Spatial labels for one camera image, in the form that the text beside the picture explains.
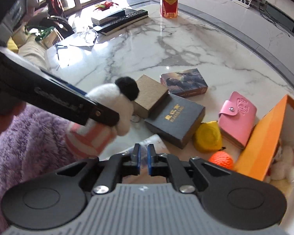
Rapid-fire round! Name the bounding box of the black keyboard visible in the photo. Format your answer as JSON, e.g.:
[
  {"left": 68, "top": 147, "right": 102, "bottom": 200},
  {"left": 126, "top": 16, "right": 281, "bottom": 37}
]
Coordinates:
[{"left": 93, "top": 9, "right": 149, "bottom": 36}]

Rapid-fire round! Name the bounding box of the amber liquid plastic bottle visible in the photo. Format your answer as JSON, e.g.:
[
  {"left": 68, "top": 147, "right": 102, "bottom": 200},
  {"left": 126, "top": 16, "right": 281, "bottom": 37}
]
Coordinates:
[{"left": 160, "top": 0, "right": 178, "bottom": 18}]

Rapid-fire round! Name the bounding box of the red artificial flower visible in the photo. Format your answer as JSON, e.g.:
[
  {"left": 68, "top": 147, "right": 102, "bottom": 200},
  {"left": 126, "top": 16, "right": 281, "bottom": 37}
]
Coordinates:
[{"left": 95, "top": 1, "right": 119, "bottom": 11}]

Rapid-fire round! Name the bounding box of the white plush pink striped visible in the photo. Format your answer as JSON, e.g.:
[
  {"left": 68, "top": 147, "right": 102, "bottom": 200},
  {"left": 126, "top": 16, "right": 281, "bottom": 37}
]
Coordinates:
[{"left": 65, "top": 76, "right": 139, "bottom": 159}]

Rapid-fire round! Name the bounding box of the cream crochet sheep doll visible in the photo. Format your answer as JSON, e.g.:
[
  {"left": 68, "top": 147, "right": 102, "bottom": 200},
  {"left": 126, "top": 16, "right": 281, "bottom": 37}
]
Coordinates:
[{"left": 268, "top": 140, "right": 294, "bottom": 183}]

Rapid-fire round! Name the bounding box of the pink leather card wallet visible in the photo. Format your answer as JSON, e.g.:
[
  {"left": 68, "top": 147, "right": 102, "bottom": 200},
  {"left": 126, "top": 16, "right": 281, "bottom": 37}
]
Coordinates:
[{"left": 218, "top": 91, "right": 257, "bottom": 150}]

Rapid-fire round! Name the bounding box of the purple fuzzy sleeve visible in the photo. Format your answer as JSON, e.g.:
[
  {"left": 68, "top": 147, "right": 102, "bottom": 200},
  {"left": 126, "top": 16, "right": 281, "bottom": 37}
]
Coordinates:
[{"left": 0, "top": 105, "right": 76, "bottom": 234}]

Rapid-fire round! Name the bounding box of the white marble tv console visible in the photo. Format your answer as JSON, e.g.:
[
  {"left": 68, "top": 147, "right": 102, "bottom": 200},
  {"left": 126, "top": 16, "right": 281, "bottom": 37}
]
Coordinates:
[{"left": 178, "top": 0, "right": 294, "bottom": 75}]

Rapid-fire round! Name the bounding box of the orange cardboard box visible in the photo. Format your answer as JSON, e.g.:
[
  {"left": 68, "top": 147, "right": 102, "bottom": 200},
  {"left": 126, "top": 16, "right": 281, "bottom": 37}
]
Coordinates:
[{"left": 234, "top": 95, "right": 294, "bottom": 234}]

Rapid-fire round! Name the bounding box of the brown kraft small box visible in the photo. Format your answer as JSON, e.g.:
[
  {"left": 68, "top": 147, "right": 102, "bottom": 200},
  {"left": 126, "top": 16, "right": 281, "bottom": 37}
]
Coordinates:
[{"left": 134, "top": 75, "right": 168, "bottom": 119}]

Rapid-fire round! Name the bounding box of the orange crochet ball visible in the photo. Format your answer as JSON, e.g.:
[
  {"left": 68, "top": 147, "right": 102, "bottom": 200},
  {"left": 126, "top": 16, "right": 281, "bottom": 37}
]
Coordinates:
[{"left": 209, "top": 151, "right": 234, "bottom": 170}]

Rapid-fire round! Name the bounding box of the yellow tape measure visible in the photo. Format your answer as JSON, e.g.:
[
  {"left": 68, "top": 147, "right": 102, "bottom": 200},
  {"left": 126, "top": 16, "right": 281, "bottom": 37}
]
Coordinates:
[{"left": 192, "top": 120, "right": 226, "bottom": 153}]

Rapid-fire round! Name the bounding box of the illustrated card box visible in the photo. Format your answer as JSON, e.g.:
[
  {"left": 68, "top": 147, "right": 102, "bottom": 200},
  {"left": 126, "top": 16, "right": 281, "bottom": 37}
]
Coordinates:
[{"left": 160, "top": 69, "right": 208, "bottom": 98}]

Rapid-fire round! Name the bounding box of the dark grey gift box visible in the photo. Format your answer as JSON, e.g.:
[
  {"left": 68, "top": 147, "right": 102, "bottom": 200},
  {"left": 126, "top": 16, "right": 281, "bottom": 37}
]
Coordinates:
[{"left": 145, "top": 94, "right": 205, "bottom": 149}]

